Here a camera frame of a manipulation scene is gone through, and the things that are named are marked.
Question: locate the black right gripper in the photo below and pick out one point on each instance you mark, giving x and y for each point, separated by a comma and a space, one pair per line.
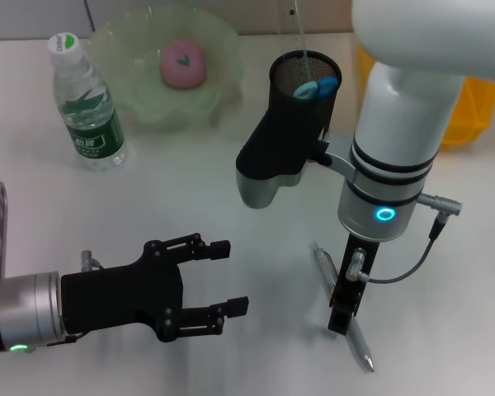
350, 288

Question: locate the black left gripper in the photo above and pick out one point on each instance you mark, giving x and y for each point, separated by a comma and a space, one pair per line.
119, 297

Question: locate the silver grey pen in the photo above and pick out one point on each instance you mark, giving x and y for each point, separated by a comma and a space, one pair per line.
363, 342

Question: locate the blue teal scissors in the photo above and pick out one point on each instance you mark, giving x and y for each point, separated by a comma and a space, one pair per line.
309, 90

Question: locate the clear green-label water bottle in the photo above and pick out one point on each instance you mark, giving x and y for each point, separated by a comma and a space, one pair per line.
90, 115

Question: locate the pink toy peach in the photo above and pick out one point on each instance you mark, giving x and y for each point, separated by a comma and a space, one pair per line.
183, 62

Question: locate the clear plastic ruler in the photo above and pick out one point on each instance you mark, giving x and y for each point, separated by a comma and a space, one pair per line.
288, 20

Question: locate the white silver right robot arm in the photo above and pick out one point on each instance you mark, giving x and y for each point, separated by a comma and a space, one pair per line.
400, 123

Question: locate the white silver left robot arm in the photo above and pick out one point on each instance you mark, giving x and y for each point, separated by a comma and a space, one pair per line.
24, 309

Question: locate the black mesh pen holder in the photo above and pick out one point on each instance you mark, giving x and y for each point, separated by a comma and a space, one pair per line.
278, 95

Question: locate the green glass fruit plate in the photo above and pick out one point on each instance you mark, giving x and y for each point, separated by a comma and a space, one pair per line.
148, 99

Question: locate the yellow plastic bin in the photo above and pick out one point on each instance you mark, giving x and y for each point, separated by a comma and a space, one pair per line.
474, 111

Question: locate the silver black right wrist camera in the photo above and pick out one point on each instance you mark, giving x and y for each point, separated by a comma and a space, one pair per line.
272, 156

